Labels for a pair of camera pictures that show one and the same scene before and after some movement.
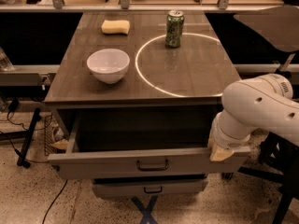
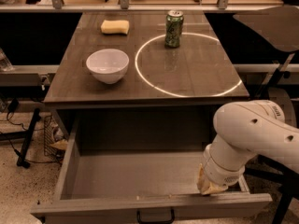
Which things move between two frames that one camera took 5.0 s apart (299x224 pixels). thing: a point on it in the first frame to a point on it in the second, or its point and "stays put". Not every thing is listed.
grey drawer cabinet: x=133 y=80 stays put
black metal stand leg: x=23 y=135 stays put
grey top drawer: x=141 y=146 to x=154 y=185
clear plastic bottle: x=6 y=64 stays put
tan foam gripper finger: x=217 y=153 to x=205 y=186
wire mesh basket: x=55 y=142 stays put
